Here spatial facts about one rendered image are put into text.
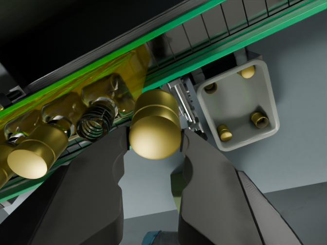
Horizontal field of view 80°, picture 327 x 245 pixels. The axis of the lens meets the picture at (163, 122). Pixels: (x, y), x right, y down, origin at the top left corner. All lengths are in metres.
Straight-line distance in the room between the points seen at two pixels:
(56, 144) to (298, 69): 0.62
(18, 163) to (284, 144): 0.73
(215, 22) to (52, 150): 0.35
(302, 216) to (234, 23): 2.36
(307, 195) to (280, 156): 1.61
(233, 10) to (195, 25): 0.07
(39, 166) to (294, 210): 2.43
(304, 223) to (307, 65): 2.22
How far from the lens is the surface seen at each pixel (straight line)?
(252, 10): 0.45
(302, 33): 0.66
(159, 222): 2.25
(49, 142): 0.21
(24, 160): 0.21
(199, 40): 0.43
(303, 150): 0.84
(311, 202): 2.51
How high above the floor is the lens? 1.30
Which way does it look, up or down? 62 degrees down
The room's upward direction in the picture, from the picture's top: 178 degrees clockwise
